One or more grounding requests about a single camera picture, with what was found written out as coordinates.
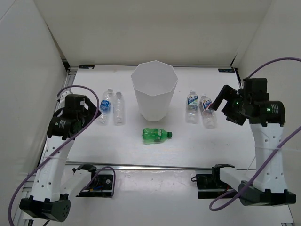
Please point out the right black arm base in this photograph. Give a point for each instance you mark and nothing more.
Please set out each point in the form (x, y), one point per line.
(209, 185)

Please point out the white octagonal plastic bin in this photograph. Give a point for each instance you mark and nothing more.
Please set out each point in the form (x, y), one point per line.
(154, 83)

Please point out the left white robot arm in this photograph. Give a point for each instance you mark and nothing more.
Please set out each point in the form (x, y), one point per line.
(49, 198)

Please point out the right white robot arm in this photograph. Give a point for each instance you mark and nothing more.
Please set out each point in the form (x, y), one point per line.
(267, 187)

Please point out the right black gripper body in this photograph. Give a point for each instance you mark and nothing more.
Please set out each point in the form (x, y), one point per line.
(235, 110)

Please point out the white green label bottle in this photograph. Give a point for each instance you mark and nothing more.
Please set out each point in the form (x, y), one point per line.
(192, 107)

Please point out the right dark table label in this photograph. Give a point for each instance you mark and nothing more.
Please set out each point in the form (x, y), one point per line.
(223, 70)

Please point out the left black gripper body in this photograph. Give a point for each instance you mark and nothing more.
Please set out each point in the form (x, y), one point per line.
(86, 115)

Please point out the green soda bottle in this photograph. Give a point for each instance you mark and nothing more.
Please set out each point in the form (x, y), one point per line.
(155, 136)

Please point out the clear unlabeled plastic bottle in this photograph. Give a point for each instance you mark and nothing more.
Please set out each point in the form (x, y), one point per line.
(119, 108)

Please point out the white pink label bottle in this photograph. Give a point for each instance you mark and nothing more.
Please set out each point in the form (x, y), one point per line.
(208, 115)

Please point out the blue label water bottle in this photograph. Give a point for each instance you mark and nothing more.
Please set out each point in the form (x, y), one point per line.
(105, 105)

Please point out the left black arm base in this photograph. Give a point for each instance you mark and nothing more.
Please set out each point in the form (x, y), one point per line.
(102, 184)

